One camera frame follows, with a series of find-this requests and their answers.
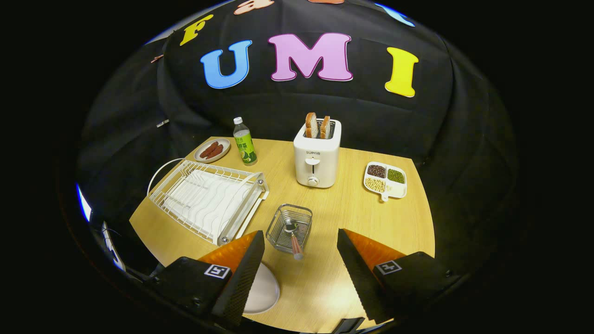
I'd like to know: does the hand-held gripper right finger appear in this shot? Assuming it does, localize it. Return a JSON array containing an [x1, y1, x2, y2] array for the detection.
[[336, 228, 465, 325]]

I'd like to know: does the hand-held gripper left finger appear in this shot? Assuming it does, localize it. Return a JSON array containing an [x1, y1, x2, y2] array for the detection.
[[148, 230, 266, 329]]

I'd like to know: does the large grey plate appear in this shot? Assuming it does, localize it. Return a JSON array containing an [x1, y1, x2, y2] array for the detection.
[[242, 262, 281, 315]]

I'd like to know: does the metal spoon red handle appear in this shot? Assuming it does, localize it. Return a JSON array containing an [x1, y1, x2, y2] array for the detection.
[[283, 220, 304, 260]]

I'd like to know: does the clear mesh basket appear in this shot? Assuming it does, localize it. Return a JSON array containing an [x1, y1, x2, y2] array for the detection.
[[265, 204, 313, 254]]

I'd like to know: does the white wire dish rack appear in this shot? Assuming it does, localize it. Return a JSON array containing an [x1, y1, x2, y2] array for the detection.
[[147, 158, 270, 246]]

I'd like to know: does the white divided dish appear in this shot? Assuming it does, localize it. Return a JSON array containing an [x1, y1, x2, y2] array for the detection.
[[363, 161, 408, 203]]

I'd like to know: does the small beige plate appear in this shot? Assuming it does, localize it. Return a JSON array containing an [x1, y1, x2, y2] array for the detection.
[[194, 138, 231, 163]]

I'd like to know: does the white toaster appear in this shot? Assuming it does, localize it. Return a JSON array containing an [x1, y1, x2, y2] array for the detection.
[[293, 118, 342, 189]]

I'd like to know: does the green label drink bottle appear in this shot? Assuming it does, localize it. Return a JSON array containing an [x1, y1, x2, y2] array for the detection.
[[233, 117, 258, 166]]

